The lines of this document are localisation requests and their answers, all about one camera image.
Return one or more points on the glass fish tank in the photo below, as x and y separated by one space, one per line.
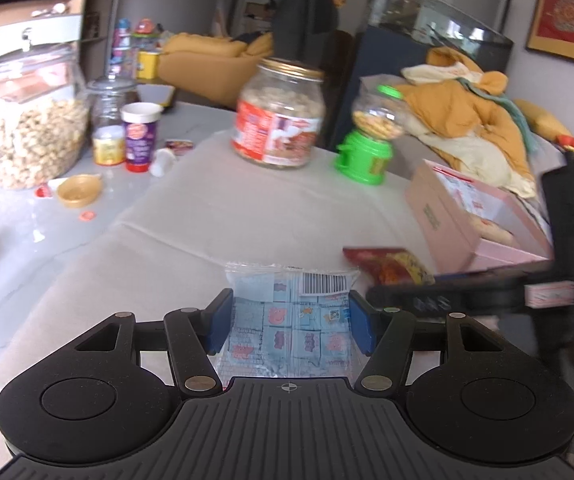
417 5

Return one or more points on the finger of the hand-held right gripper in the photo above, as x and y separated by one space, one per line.
487 274
467 300

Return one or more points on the yellow pillow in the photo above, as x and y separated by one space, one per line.
542 120

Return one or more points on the red and green toy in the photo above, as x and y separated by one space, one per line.
146 34

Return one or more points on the white table cloth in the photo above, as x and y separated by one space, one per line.
217 220

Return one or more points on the teal cloth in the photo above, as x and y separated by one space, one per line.
509 110

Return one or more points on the small red wrapper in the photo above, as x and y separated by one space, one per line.
42 191

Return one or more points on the green snack dispenser jar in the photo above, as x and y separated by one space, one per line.
372 150

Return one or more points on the purple bottle white cap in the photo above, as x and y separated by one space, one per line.
139 135

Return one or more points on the yellow armchair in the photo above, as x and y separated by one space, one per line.
207 65

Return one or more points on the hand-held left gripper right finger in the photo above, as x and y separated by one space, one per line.
359 326

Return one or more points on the dark blue cabinet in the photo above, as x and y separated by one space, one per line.
392 57

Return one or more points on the large glass jar of peanuts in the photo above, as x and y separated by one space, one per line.
32 135

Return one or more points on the pink cardboard box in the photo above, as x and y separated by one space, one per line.
462 220

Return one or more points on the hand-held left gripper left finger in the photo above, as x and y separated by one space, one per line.
219 321

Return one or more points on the loose gold lid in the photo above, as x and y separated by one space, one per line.
79 191

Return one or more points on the red snack packet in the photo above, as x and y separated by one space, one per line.
392 265

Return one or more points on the gold-lidded jar with red label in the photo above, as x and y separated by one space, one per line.
279 120

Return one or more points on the wooden television cabinet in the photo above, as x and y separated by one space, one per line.
42 22

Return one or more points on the orange and cream blanket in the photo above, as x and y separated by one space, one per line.
472 120

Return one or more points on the blue toy bottle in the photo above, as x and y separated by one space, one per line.
121 50

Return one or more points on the yellow-edged board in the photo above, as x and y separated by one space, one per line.
156 94

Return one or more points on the small flat snack packet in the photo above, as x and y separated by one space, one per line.
179 145

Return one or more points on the blue patterned snack packet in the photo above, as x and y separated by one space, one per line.
287 325

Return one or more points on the small glass jar with lid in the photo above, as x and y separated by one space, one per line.
109 102

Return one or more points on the yellow toy box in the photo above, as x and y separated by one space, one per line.
148 65

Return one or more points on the small white bottle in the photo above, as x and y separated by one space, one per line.
162 162

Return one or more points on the dark jacket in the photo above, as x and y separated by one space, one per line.
307 20

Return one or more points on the small yellow container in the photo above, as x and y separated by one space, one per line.
108 147

